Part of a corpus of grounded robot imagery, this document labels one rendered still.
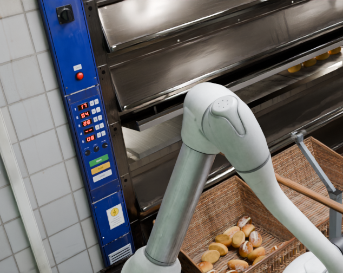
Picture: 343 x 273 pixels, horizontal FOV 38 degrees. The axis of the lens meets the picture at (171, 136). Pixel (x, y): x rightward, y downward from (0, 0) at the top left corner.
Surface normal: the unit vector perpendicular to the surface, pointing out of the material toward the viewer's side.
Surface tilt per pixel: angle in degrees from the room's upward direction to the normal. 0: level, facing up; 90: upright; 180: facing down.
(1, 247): 90
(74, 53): 90
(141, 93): 70
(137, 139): 1
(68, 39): 90
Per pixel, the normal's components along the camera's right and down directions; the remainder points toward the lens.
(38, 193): 0.58, 0.30
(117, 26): 0.50, -0.02
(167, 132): -0.12, -0.88
